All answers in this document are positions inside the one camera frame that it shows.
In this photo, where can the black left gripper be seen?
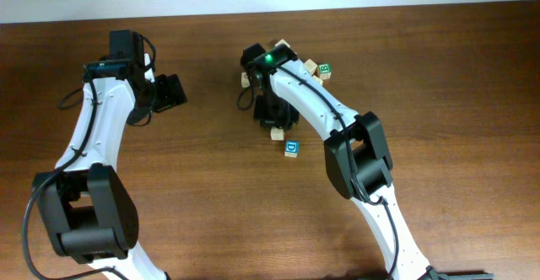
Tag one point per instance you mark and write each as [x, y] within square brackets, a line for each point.
[174, 92]

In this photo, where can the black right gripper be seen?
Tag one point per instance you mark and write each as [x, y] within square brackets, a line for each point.
[273, 115]

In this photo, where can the yellow number 1 block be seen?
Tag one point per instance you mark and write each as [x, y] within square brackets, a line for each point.
[277, 134]

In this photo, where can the blue letter D block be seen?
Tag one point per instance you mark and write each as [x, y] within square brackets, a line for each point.
[291, 149]

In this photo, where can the wooden block behind arm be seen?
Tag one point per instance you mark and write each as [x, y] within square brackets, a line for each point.
[282, 42]

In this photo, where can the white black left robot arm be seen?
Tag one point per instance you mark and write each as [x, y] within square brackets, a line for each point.
[86, 210]

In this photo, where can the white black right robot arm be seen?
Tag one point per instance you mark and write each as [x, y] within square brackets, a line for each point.
[357, 158]

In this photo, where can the blue number 2 block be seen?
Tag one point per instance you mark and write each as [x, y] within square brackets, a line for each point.
[244, 79]

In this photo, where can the plain wooden letter block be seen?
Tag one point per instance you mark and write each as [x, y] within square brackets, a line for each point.
[318, 80]

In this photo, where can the wooden block near green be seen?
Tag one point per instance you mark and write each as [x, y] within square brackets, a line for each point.
[310, 66]

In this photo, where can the green letter B block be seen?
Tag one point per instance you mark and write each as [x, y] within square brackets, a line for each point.
[324, 71]

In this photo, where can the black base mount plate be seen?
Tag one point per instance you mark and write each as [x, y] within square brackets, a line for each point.
[462, 276]

